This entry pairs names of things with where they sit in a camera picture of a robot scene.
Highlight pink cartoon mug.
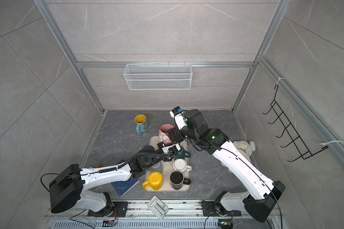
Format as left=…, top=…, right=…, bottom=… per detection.
left=158, top=124, right=174, bottom=144

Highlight blue mug yellow inside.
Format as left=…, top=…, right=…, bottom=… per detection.
left=134, top=114, right=148, bottom=135

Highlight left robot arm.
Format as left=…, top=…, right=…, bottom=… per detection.
left=48, top=144, right=181, bottom=217

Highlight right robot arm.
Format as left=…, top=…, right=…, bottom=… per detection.
left=167, top=107, right=286, bottom=223

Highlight grey mug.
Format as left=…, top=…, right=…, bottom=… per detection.
left=150, top=162, right=163, bottom=174

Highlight dark green mug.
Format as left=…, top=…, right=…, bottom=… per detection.
left=174, top=146, right=191, bottom=160

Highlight white mug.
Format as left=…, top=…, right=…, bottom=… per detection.
left=173, top=158, right=192, bottom=172

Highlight black mug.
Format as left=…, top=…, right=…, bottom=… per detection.
left=170, top=170, right=191, bottom=190

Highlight beige serving tray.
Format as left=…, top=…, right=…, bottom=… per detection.
left=144, top=136, right=190, bottom=192

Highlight blue hardcover book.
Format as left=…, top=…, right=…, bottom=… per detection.
left=111, top=177, right=139, bottom=197

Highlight white plush toy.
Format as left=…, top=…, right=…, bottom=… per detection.
left=233, top=141, right=256, bottom=163

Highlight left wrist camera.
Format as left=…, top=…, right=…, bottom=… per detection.
left=157, top=142, right=181, bottom=155

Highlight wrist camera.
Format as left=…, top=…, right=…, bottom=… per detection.
left=157, top=142, right=181, bottom=155
left=170, top=106, right=187, bottom=130

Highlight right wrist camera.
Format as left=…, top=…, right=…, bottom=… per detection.
left=170, top=106, right=187, bottom=130

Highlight white plastic bracket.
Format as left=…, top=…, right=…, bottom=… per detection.
left=147, top=196, right=169, bottom=220

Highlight white wire mesh basket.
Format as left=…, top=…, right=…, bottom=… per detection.
left=123, top=64, right=193, bottom=90

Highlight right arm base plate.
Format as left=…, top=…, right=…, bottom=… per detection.
left=200, top=200, right=242, bottom=217

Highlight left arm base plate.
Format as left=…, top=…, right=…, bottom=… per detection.
left=87, top=201, right=129, bottom=217

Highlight black wire hook rack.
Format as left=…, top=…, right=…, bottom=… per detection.
left=262, top=85, right=329, bottom=162

